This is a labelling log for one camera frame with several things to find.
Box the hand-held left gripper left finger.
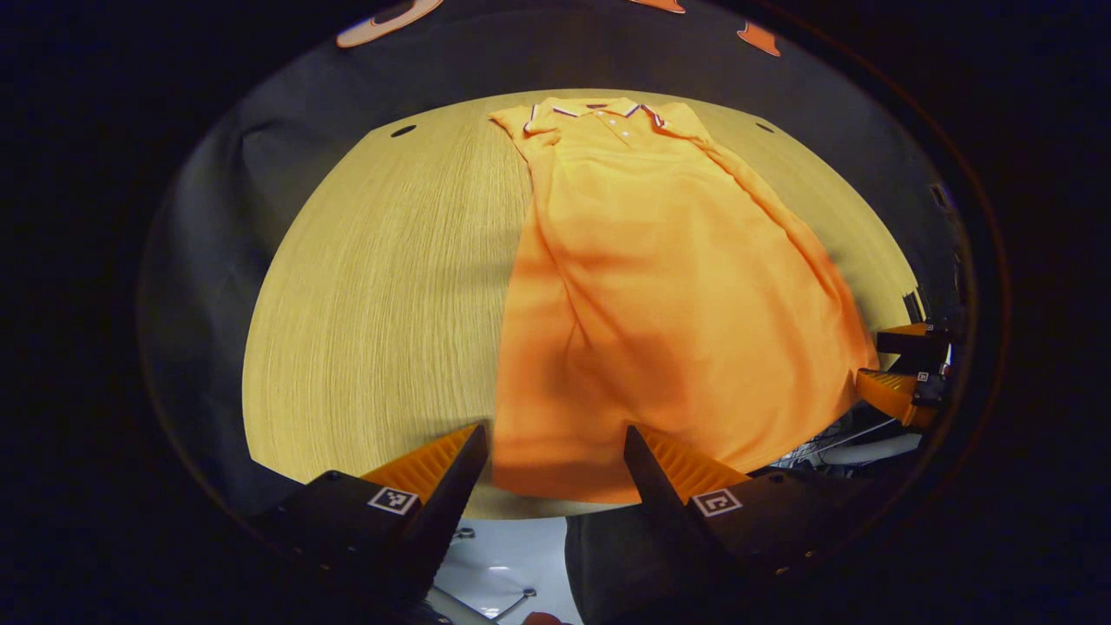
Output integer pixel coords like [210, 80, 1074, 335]
[252, 423, 489, 600]

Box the orange T-shirt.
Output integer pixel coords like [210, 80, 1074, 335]
[488, 95, 879, 506]

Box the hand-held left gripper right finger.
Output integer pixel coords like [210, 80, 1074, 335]
[623, 424, 869, 591]

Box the bundle of cables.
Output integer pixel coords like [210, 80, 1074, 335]
[772, 418, 923, 470]

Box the grey chair base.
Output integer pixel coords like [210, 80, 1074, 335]
[430, 525, 539, 625]

